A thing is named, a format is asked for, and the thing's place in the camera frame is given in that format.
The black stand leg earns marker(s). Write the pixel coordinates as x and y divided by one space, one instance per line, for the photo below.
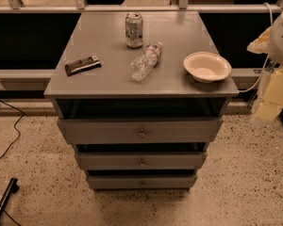
11 188

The clear plastic water bottle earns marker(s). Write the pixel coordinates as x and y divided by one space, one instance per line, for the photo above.
143 64

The dark snack bar wrapper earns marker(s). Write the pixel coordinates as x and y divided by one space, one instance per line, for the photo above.
82 65

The silver soda can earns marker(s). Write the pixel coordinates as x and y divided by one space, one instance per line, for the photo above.
134 30

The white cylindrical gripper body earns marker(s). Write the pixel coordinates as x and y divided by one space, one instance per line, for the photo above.
282 37

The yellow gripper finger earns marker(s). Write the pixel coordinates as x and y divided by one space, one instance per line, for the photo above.
264 113
260 44

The metal railing frame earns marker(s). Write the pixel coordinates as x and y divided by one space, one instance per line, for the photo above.
37 8

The grey drawer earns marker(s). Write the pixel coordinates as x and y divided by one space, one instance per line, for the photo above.
141 161
141 182
139 131

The grey wooden drawer cabinet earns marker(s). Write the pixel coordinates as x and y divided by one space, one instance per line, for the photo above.
110 93

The grey bottom drawer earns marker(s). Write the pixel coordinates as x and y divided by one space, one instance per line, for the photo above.
141 182

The white paper bowl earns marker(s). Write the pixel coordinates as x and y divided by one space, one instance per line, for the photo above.
206 67

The grey top drawer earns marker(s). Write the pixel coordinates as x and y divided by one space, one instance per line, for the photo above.
139 131

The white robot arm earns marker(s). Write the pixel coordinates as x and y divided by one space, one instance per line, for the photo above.
270 42

